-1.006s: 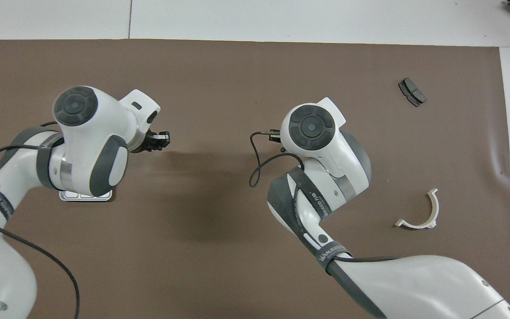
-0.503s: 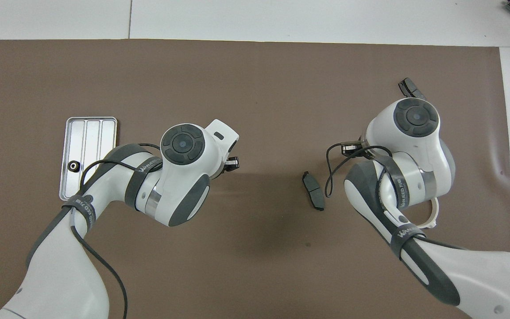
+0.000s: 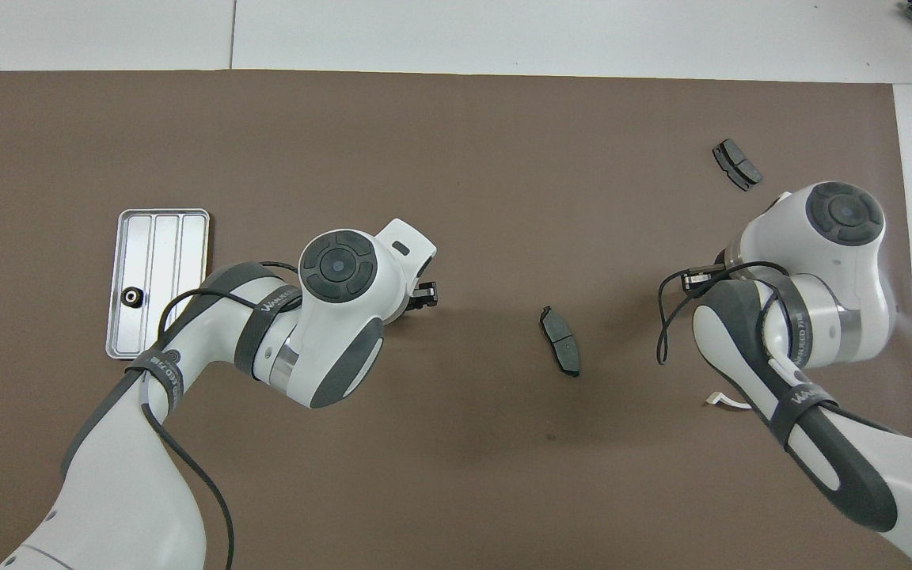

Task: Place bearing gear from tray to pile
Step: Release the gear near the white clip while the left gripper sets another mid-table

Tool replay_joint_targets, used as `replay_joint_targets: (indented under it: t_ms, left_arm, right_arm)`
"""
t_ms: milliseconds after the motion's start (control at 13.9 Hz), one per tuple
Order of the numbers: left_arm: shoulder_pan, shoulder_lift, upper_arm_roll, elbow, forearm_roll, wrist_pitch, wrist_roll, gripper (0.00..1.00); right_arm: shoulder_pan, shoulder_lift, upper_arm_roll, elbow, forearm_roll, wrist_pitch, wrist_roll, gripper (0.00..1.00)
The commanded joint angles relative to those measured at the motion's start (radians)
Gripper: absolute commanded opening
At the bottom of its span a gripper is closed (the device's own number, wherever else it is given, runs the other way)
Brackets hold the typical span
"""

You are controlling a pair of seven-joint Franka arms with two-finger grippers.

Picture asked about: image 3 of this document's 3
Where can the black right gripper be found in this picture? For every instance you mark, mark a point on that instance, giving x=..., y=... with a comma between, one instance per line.
x=721, y=260

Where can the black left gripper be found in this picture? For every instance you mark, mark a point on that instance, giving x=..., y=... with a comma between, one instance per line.
x=427, y=295

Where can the large black bearing gear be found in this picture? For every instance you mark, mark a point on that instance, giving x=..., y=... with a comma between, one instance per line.
x=132, y=297

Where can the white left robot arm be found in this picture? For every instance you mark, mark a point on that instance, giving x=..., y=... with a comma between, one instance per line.
x=337, y=269

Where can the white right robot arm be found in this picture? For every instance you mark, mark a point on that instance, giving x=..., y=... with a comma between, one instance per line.
x=844, y=214

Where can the silver metal tray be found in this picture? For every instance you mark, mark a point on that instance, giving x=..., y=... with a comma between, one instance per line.
x=147, y=245

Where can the short dark brake pad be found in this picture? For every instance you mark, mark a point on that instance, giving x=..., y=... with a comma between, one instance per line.
x=735, y=162

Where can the long grey brake pad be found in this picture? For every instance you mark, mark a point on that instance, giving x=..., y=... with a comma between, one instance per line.
x=560, y=336

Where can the brown paper table mat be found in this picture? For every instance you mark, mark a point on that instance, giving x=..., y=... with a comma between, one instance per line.
x=503, y=158

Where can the white curved plastic bracket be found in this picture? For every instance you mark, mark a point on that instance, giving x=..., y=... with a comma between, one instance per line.
x=721, y=400

